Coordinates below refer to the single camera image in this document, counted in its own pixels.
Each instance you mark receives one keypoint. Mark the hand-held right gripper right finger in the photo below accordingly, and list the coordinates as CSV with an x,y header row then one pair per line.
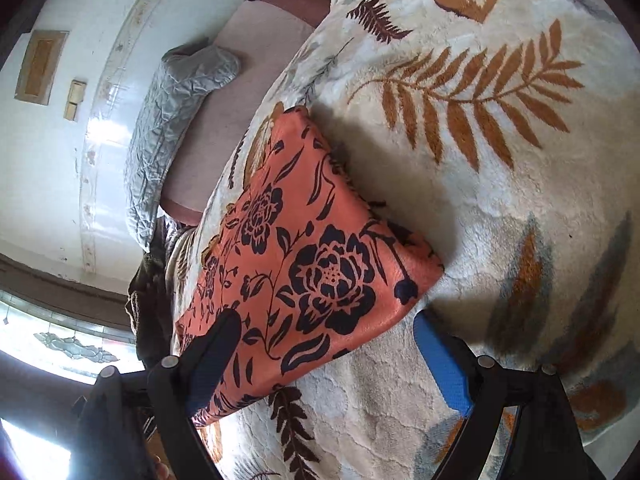
x,y
442,365

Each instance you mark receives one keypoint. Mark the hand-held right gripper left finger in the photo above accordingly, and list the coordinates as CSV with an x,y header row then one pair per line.
x,y
210,365

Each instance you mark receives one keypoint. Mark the orange floral shirt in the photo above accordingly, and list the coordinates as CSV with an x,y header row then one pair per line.
x,y
310,240

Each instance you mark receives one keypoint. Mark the dark brown fuzzy cloth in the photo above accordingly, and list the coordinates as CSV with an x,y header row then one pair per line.
x,y
147,310

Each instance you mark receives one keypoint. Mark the striped grey blanket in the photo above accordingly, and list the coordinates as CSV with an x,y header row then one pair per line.
x,y
175,247

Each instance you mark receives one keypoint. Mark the stained glass window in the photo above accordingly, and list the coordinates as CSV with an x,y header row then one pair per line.
x,y
50,340

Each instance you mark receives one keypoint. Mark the cream leaf print blanket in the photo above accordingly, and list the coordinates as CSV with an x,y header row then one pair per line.
x,y
500,200

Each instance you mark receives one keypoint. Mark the pink padded headboard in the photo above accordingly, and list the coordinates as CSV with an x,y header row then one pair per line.
x,y
225,125

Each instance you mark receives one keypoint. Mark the grey quilted pillow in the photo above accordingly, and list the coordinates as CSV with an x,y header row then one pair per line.
x,y
165,125

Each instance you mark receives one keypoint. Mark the beige wall switch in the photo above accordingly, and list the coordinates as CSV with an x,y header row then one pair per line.
x,y
76,92

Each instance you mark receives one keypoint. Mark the beige framed wall panel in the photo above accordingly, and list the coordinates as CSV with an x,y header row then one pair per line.
x,y
42,67

